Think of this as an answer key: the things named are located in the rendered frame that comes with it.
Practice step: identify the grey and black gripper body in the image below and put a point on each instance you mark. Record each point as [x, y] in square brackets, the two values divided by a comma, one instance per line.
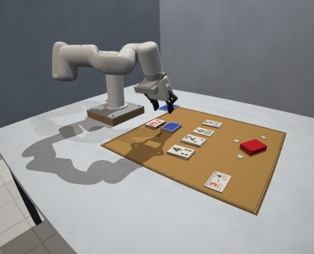
[163, 86]

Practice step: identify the red flat square block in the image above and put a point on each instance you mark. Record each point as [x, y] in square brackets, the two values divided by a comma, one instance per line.
[253, 147]

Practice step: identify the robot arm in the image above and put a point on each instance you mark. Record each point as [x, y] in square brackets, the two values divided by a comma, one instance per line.
[66, 59]

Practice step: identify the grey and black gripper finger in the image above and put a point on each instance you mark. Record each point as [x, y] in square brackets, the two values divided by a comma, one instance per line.
[170, 104]
[154, 102]

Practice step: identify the brown flat mat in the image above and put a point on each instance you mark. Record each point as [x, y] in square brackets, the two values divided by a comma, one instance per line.
[249, 174]

